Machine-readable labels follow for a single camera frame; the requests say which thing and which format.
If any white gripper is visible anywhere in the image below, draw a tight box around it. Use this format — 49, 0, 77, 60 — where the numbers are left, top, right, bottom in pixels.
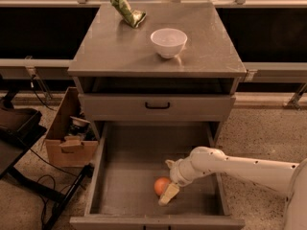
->
158, 158, 196, 206

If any orange fruit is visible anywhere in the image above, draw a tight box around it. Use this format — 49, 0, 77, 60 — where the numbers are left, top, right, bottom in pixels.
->
153, 177, 171, 196

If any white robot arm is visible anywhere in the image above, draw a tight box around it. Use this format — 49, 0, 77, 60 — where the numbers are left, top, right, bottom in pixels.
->
158, 147, 307, 230

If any open grey drawer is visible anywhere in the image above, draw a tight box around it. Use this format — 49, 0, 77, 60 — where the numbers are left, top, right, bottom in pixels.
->
70, 123, 245, 230

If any grey drawer cabinet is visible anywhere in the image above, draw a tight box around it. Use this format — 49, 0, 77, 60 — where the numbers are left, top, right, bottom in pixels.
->
68, 1, 246, 140

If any cardboard box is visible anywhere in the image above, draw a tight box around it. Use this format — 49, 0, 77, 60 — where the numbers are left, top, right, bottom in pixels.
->
45, 87, 98, 167

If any white cup in box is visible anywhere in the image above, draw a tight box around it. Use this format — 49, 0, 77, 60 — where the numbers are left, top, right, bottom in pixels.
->
71, 116, 89, 127

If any white bowl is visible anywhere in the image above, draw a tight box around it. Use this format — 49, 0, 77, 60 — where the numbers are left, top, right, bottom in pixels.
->
151, 28, 188, 58

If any green chip bag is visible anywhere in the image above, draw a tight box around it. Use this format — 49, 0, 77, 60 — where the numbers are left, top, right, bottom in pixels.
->
109, 0, 147, 29

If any closed drawer with black handle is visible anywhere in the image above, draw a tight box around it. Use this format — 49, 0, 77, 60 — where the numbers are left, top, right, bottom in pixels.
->
79, 94, 235, 122

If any black stand with cables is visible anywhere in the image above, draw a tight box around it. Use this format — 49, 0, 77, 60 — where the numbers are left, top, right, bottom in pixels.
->
0, 74, 94, 230

